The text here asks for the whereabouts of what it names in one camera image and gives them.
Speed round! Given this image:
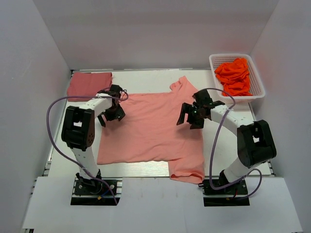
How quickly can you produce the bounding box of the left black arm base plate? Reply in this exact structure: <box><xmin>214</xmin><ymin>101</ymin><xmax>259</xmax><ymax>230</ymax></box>
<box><xmin>70</xmin><ymin>178</ymin><xmax>122</xmax><ymax>206</ymax></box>

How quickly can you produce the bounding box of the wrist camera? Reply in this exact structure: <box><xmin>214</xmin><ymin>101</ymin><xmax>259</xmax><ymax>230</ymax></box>
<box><xmin>97</xmin><ymin>84</ymin><xmax>123</xmax><ymax>100</ymax></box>
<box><xmin>192</xmin><ymin>89</ymin><xmax>225</xmax><ymax>109</ymax></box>

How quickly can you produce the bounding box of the crumpled orange t shirt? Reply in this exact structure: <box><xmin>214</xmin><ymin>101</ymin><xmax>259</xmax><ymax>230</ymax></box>
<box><xmin>214</xmin><ymin>58</ymin><xmax>252</xmax><ymax>97</ymax></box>

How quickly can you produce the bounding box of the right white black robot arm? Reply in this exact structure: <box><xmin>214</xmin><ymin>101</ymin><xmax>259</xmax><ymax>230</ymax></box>
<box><xmin>177</xmin><ymin>101</ymin><xmax>276</xmax><ymax>194</ymax></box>

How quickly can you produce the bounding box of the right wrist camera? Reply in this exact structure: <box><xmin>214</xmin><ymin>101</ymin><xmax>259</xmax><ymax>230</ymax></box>
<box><xmin>192</xmin><ymin>89</ymin><xmax>225</xmax><ymax>109</ymax></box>

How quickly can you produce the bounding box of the folded dusty red t shirt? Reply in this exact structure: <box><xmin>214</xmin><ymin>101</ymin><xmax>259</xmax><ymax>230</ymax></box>
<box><xmin>67</xmin><ymin>72</ymin><xmax>112</xmax><ymax>102</ymax></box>

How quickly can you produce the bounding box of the salmon pink t shirt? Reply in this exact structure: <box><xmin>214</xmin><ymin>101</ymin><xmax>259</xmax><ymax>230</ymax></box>
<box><xmin>97</xmin><ymin>76</ymin><xmax>205</xmax><ymax>184</ymax></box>

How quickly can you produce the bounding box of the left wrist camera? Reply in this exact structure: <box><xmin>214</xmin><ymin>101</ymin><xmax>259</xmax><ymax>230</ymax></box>
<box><xmin>97</xmin><ymin>84</ymin><xmax>123</xmax><ymax>100</ymax></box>

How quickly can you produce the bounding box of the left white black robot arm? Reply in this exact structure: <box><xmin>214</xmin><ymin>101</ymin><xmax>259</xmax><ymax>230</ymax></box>
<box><xmin>61</xmin><ymin>95</ymin><xmax>125</xmax><ymax>194</ymax></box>

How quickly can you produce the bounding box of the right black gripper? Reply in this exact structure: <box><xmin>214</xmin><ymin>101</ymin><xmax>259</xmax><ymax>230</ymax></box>
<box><xmin>177</xmin><ymin>102</ymin><xmax>206</xmax><ymax>129</ymax></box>

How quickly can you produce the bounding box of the white perforated plastic basket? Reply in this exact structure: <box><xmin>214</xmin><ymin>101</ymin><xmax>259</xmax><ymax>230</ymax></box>
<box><xmin>209</xmin><ymin>53</ymin><xmax>265</xmax><ymax>102</ymax></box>

